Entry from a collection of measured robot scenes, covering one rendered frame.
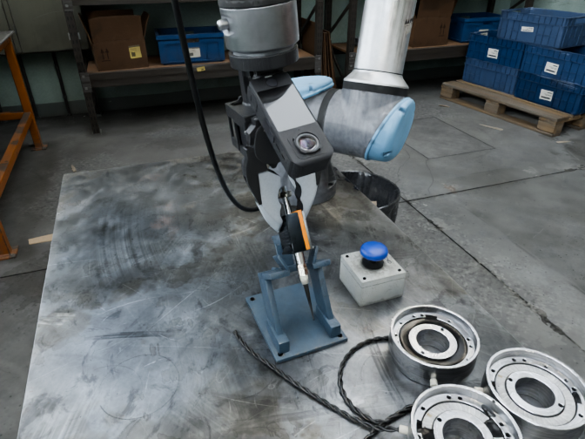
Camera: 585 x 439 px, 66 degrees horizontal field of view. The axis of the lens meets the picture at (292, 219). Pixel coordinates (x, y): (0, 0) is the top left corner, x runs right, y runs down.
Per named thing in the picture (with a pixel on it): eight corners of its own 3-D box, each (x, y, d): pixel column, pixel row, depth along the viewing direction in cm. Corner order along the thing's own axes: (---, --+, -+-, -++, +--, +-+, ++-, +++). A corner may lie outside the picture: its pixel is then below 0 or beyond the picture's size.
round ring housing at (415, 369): (387, 321, 62) (391, 299, 60) (467, 334, 60) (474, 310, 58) (385, 383, 53) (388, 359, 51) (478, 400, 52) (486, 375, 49)
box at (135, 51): (159, 66, 348) (151, 13, 328) (91, 73, 330) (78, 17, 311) (150, 57, 379) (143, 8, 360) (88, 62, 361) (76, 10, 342)
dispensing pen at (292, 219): (308, 325, 53) (276, 185, 53) (297, 320, 57) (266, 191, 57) (326, 320, 53) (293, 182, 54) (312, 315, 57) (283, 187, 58)
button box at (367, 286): (402, 296, 67) (406, 269, 64) (359, 307, 65) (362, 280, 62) (376, 265, 73) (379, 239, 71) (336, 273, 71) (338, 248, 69)
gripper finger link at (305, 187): (303, 198, 61) (289, 137, 56) (325, 218, 57) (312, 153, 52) (283, 207, 61) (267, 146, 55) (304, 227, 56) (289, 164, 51)
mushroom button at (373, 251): (390, 279, 66) (393, 251, 64) (366, 285, 65) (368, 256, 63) (376, 263, 69) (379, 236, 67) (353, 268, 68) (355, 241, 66)
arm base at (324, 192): (257, 178, 100) (255, 137, 95) (319, 169, 105) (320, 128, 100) (278, 211, 88) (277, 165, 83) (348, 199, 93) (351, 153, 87)
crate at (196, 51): (219, 52, 394) (217, 25, 383) (226, 62, 363) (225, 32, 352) (158, 56, 381) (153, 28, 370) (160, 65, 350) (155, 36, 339)
